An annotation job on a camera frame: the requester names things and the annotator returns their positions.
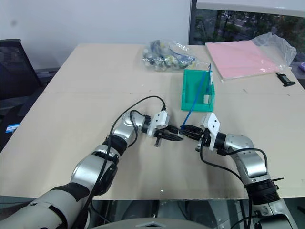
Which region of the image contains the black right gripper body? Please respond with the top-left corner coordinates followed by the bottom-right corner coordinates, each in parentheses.
top-left (195, 128), bottom-right (211, 152)

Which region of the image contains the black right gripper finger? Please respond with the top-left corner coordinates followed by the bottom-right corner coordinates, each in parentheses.
top-left (183, 131), bottom-right (203, 141)
top-left (183, 125), bottom-right (203, 134)

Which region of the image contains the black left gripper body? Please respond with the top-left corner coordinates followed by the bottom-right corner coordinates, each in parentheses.
top-left (152, 127), bottom-right (173, 147)

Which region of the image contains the long blue cable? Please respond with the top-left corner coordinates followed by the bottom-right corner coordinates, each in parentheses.
top-left (180, 63), bottom-right (213, 131)

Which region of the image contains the green plastic bin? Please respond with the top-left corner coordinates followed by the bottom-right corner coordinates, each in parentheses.
top-left (180, 69), bottom-right (216, 113)

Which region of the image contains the pink flat board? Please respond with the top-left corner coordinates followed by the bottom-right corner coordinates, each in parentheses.
top-left (205, 40), bottom-right (293, 83)

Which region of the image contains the grey rounded robot torso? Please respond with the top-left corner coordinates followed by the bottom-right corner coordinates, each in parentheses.
top-left (91, 216), bottom-right (215, 229)

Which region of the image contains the small black tool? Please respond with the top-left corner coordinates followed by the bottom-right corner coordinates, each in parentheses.
top-left (276, 72), bottom-right (296, 88)

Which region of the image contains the empty clear plastic bag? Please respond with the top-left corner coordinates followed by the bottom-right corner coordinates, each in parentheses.
top-left (251, 32), bottom-right (297, 72)

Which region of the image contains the blue white card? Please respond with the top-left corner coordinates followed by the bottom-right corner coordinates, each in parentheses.
top-left (5, 124), bottom-right (21, 134)

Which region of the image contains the black office chair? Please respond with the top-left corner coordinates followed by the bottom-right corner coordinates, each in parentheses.
top-left (0, 39), bottom-right (59, 113)

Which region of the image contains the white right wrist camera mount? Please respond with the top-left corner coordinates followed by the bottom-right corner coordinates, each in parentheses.
top-left (202, 112), bottom-right (222, 150)

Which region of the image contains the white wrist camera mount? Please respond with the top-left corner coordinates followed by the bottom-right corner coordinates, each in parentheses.
top-left (202, 112), bottom-right (222, 150)
top-left (146, 110), bottom-right (171, 138)

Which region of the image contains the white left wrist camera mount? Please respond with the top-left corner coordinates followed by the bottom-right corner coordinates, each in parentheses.
top-left (146, 110), bottom-right (171, 138)

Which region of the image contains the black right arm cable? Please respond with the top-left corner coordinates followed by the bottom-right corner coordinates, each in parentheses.
top-left (199, 138), bottom-right (269, 229)

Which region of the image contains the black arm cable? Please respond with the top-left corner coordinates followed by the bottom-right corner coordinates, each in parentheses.
top-left (87, 95), bottom-right (167, 225)
top-left (199, 138), bottom-right (269, 229)

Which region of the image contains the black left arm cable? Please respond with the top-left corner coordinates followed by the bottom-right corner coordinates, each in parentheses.
top-left (87, 95), bottom-right (167, 225)

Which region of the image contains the short blue cable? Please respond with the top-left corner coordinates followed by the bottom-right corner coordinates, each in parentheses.
top-left (205, 71), bottom-right (214, 95)

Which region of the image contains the clear bag of cables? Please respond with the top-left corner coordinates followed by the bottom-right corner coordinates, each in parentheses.
top-left (140, 40), bottom-right (211, 73)

